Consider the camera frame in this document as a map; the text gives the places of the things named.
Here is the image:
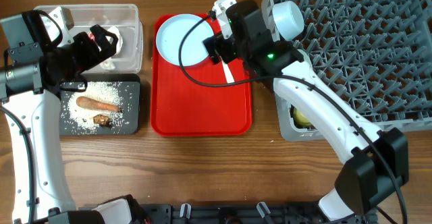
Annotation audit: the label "light blue plate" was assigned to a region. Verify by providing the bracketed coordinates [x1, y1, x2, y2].
[156, 13, 214, 67]

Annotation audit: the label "white tissue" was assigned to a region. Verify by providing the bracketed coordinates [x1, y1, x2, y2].
[99, 26, 124, 71]

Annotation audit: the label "white plastic spoon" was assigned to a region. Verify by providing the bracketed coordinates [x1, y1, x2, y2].
[222, 61, 235, 84]

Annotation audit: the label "black plastic tray bin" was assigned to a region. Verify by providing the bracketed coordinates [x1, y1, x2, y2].
[59, 74, 140, 136]

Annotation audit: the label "white rice grains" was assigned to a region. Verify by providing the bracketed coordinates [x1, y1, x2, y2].
[59, 82, 134, 135]

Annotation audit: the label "red serving tray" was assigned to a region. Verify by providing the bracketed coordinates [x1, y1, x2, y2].
[150, 14, 252, 137]

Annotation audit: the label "brown food scrap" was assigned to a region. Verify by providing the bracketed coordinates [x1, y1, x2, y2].
[92, 114, 111, 127]

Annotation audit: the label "grey dishwasher rack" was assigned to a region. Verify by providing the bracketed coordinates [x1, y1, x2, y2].
[261, 0, 431, 132]

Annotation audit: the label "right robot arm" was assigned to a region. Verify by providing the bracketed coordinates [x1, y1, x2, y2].
[205, 0, 409, 221]

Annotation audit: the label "light blue bowl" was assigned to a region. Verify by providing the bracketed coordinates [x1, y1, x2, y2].
[273, 1, 304, 40]

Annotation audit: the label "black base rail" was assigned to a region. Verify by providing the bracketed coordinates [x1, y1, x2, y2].
[76, 202, 377, 224]

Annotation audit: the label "clear plastic bin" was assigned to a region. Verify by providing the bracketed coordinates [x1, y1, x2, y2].
[36, 3, 144, 74]

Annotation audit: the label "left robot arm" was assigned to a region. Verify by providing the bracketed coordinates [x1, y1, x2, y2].
[1, 6, 152, 223]

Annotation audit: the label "yellow plastic cup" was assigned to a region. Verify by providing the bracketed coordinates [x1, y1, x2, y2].
[292, 108, 312, 128]

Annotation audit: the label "red snack wrapper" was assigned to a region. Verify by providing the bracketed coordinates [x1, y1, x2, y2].
[88, 32, 96, 42]

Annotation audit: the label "orange carrot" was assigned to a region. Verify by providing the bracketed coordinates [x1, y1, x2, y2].
[76, 96, 122, 112]

